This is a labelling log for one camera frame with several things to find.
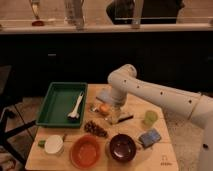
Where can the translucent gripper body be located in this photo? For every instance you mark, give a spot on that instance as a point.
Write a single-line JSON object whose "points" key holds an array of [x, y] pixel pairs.
{"points": [[114, 114]]}

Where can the orange apple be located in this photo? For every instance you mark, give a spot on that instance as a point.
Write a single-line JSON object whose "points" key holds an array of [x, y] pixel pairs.
{"points": [[104, 109]]}

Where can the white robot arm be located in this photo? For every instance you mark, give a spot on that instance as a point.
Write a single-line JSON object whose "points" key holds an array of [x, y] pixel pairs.
{"points": [[196, 107]]}

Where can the dark purple bowl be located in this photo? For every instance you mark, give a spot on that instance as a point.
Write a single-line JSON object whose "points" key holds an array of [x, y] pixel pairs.
{"points": [[122, 148]]}

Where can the orange-red bowl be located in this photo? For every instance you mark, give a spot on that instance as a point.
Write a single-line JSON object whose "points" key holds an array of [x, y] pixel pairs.
{"points": [[85, 152]]}

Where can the black and tan brush block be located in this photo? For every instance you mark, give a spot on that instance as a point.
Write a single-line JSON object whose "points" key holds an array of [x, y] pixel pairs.
{"points": [[124, 118]]}

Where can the light blue cloth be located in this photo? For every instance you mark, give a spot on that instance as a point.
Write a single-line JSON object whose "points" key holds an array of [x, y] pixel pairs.
{"points": [[104, 96]]}

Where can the bunch of dark grapes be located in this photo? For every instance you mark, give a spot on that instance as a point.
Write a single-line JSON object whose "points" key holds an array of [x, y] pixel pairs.
{"points": [[95, 129]]}

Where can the light green plastic cup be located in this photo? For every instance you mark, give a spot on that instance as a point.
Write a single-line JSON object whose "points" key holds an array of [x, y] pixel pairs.
{"points": [[150, 118]]}

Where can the blue sponge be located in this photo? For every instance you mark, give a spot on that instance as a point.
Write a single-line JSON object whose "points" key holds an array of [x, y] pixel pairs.
{"points": [[149, 138]]}

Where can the green plastic tray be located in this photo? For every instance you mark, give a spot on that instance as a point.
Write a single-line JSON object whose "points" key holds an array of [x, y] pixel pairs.
{"points": [[59, 101]]}

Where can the white lidded cup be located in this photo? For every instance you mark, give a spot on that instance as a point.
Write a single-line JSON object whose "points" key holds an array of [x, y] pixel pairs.
{"points": [[54, 145]]}

